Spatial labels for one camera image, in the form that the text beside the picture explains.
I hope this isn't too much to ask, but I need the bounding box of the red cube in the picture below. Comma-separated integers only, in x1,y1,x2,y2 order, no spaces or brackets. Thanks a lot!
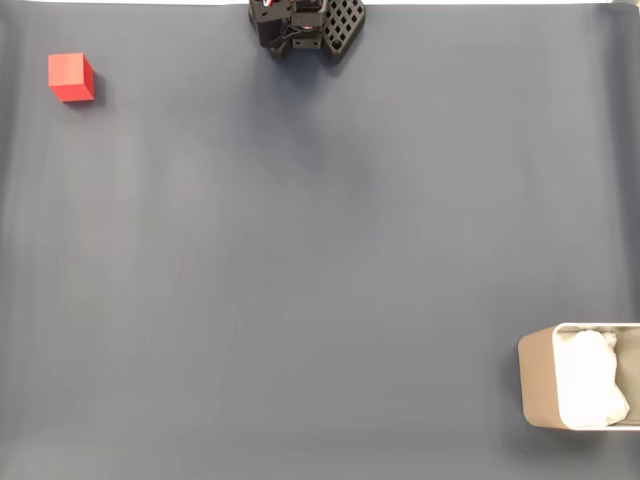
47,52,95,104

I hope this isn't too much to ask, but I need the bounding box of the beige metal box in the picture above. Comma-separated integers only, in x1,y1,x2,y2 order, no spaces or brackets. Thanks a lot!
517,322,640,432

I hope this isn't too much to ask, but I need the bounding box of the white crumpled cloth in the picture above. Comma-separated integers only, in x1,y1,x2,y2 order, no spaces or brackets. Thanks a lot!
552,327,631,430

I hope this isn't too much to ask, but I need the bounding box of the dark blue table mat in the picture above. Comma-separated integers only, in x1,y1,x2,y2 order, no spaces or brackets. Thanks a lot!
0,3,640,480

